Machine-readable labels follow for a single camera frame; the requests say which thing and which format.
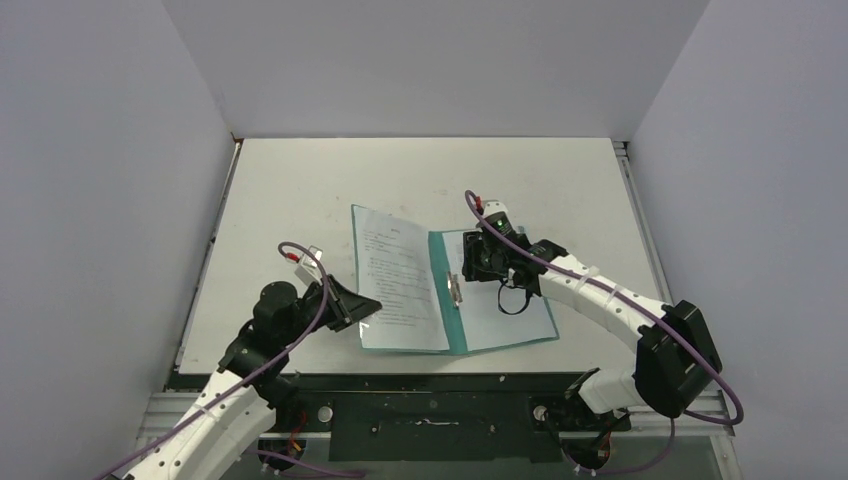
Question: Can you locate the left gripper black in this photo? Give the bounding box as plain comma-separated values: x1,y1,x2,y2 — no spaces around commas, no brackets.
280,274,382,346

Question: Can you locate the metal folder clip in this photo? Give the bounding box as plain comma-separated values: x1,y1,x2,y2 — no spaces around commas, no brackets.
446,271,463,309

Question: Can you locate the teal folder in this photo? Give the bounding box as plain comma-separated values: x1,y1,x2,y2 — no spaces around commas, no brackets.
351,205,559,355

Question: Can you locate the printed white paper sheet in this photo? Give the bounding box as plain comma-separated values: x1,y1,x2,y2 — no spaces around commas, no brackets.
351,205,450,352

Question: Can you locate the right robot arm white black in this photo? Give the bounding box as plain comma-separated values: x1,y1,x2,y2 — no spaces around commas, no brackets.
462,228,722,429

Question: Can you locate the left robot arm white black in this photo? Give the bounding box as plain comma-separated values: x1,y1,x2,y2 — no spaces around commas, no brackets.
124,277,382,479

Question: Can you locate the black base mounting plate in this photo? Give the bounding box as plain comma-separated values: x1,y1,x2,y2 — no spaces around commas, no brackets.
165,372,700,465

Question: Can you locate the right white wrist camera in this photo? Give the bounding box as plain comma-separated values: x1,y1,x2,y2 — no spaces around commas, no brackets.
475,198,515,237

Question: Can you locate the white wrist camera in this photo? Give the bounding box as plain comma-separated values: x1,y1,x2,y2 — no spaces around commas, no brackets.
475,198,515,237
284,246,323,284

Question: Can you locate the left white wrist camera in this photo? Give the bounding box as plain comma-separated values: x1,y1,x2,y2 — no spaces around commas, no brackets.
284,246,323,284

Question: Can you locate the aluminium rail frame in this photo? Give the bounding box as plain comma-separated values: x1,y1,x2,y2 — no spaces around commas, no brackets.
137,140,735,440

